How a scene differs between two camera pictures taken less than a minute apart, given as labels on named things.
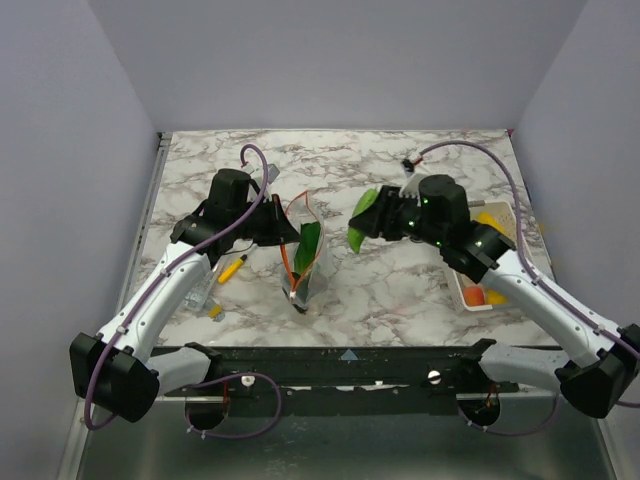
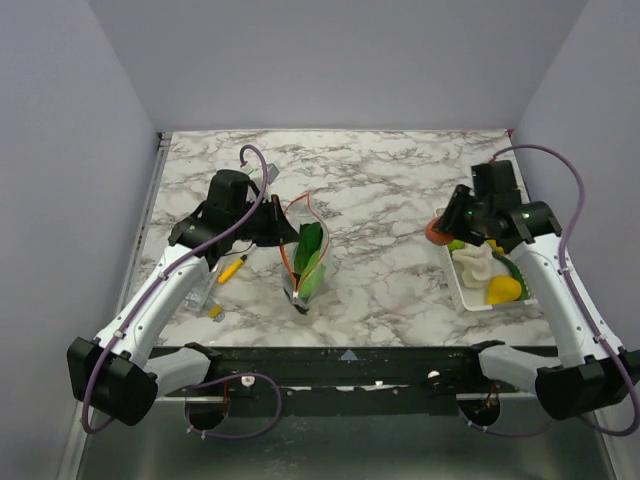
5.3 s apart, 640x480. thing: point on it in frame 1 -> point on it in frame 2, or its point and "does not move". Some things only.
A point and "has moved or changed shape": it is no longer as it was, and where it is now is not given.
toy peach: [474, 296] has moved or changed shape
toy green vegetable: [356, 239] -> [311, 276]
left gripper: [281, 229] does not move
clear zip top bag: [304, 261] does not move
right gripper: [382, 212] -> [458, 213]
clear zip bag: [197, 296] does not move
